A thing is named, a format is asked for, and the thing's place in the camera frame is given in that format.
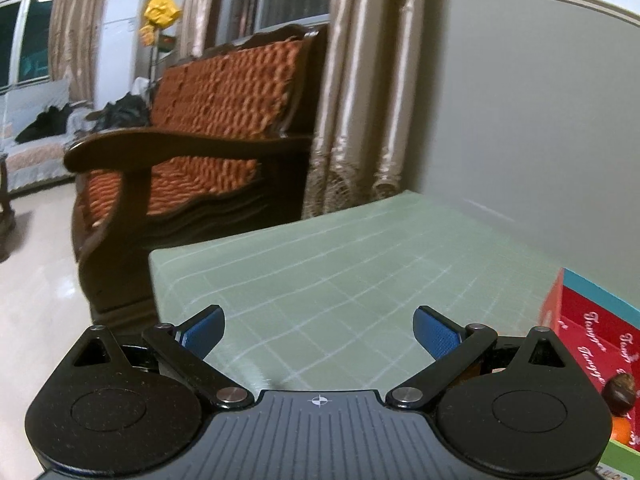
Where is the black clothing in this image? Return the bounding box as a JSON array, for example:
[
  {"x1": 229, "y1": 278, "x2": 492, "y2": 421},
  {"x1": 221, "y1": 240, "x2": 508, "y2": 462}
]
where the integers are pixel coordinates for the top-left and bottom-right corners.
[
  {"x1": 92, "y1": 92, "x2": 153, "y2": 131},
  {"x1": 15, "y1": 105, "x2": 76, "y2": 143}
]

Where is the beige satin curtain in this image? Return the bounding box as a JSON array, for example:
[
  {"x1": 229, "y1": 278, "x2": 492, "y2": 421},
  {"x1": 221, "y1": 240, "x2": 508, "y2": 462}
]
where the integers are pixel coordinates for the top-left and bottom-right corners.
[
  {"x1": 50, "y1": 0, "x2": 261, "y2": 103},
  {"x1": 302, "y1": 0, "x2": 433, "y2": 221}
]

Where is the wooden sofa orange cushion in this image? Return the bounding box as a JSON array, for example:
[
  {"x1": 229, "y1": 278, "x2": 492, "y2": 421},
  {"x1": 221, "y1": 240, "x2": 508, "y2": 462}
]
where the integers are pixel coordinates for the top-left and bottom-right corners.
[{"x1": 64, "y1": 24, "x2": 331, "y2": 326}]

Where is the dark wooden furniture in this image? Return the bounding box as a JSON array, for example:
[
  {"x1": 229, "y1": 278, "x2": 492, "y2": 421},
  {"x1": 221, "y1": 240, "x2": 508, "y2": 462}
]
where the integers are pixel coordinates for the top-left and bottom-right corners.
[{"x1": 0, "y1": 155, "x2": 18, "y2": 263}]

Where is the colourful cardboard box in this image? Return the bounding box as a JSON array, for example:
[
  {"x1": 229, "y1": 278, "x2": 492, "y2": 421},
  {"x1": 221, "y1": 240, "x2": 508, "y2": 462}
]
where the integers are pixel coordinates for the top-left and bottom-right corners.
[{"x1": 539, "y1": 267, "x2": 640, "y2": 480}]

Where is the sofa with white cover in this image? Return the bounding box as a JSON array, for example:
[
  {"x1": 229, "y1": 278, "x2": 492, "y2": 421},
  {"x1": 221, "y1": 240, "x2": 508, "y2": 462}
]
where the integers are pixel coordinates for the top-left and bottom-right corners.
[{"x1": 0, "y1": 79, "x2": 96, "y2": 196}]

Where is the white refrigerator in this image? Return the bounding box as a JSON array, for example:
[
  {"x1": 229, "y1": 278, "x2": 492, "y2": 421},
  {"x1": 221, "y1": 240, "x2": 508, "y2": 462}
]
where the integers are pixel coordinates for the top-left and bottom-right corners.
[{"x1": 95, "y1": 0, "x2": 151, "y2": 111}]

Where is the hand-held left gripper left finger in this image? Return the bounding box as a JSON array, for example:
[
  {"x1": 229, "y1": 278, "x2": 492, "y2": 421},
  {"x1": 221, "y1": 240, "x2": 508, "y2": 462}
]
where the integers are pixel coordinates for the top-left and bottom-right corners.
[{"x1": 57, "y1": 304, "x2": 255, "y2": 409}]

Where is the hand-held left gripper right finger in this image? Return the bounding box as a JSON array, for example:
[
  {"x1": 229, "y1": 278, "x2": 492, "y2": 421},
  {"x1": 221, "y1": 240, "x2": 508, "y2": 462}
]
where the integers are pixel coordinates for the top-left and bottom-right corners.
[{"x1": 384, "y1": 305, "x2": 583, "y2": 411}]

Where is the orange mandarin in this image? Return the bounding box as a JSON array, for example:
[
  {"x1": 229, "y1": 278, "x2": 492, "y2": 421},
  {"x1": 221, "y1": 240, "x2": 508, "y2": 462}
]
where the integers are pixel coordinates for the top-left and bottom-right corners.
[{"x1": 610, "y1": 416, "x2": 636, "y2": 446}]

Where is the green checked tablecloth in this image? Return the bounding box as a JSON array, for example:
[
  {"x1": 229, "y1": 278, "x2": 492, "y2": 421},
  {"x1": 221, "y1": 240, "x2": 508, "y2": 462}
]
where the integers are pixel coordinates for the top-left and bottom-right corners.
[{"x1": 148, "y1": 190, "x2": 565, "y2": 395}]

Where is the dark wrinkled fruit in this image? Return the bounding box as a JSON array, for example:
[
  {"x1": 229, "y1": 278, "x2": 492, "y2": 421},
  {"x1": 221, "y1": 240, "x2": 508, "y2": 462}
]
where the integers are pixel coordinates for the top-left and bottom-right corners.
[{"x1": 602, "y1": 374, "x2": 640, "y2": 416}]

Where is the yellow plastic bag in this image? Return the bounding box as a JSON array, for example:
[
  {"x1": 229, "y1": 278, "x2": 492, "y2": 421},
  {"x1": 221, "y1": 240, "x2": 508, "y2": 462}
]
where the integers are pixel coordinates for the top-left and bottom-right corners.
[{"x1": 140, "y1": 0, "x2": 182, "y2": 46}]

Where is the dark balcony window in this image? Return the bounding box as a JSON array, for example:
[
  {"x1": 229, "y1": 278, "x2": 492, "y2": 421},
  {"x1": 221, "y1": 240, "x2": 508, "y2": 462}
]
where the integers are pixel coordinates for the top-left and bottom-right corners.
[{"x1": 0, "y1": 0, "x2": 58, "y2": 93}]

